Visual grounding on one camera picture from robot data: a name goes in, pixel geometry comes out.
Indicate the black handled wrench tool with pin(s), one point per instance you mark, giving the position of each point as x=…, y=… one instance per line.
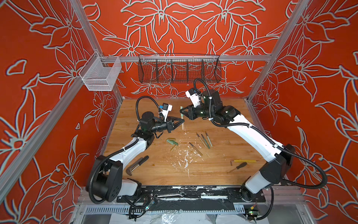
x=138, y=163

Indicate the black wire mesh basket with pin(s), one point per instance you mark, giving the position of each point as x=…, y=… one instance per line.
x=179, y=68

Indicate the black handled screwdriver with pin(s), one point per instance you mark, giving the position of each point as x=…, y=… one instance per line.
x=242, y=165

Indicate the clear plastic bin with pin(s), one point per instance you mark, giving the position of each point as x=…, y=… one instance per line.
x=100, y=75

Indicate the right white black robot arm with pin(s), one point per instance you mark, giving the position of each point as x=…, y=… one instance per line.
x=279, y=158

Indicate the grey cable tray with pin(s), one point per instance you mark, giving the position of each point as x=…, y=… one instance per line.
x=123, y=209

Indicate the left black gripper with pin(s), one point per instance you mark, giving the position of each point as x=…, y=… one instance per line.
x=168, y=124

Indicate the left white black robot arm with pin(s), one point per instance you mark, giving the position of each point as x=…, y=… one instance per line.
x=106, y=177

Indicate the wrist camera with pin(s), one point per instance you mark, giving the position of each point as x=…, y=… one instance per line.
x=194, y=97
x=164, y=110

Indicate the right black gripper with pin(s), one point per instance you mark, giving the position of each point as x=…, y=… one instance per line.
x=190, y=112

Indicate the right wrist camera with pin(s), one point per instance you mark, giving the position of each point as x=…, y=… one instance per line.
x=194, y=97

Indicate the light green pen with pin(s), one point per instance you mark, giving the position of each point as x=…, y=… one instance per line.
x=209, y=140

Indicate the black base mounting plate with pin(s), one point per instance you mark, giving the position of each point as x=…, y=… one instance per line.
x=230, y=193

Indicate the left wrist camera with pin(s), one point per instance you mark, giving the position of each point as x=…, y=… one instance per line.
x=164, y=110

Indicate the yellow hex key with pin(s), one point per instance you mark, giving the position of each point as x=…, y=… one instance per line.
x=242, y=161

